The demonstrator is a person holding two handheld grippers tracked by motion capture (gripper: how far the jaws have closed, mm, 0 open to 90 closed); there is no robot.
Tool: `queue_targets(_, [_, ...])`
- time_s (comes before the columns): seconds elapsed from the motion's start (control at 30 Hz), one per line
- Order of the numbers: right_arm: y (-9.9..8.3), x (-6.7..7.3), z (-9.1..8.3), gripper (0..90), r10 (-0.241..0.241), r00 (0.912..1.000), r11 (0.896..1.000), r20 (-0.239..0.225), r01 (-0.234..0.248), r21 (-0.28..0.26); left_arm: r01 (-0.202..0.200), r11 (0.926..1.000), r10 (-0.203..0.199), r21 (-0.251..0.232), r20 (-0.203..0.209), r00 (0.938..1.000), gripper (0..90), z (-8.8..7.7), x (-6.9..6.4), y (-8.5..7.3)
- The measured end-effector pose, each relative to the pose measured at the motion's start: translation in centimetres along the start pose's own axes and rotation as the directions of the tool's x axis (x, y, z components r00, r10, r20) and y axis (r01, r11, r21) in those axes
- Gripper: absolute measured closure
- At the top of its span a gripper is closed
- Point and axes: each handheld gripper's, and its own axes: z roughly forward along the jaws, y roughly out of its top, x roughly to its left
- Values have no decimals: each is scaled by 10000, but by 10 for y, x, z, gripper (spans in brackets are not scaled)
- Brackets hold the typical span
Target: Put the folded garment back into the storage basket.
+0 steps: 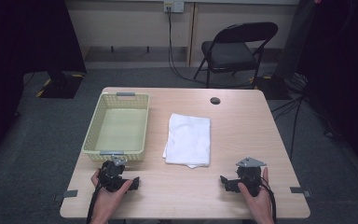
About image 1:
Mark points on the black stand base yellow tape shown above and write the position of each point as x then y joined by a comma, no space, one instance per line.
62,87

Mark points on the black folding chair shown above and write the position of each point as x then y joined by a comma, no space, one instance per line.
230,54

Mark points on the dark curtain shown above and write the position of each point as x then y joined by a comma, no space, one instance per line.
341,62
18,46

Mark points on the grey tape strip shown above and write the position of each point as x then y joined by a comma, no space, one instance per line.
298,190
68,194

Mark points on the white wall socket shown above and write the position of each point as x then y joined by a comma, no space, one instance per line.
174,6

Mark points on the yellow plastic basket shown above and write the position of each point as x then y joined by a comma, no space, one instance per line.
119,130

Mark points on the white towel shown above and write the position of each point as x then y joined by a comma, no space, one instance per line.
189,140

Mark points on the person's right hand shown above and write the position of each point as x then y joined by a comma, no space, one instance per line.
259,203

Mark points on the person's left hand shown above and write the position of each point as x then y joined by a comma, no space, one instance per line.
107,202

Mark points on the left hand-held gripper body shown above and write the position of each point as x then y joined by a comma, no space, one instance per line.
110,174

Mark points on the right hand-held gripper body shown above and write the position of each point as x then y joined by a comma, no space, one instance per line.
249,175

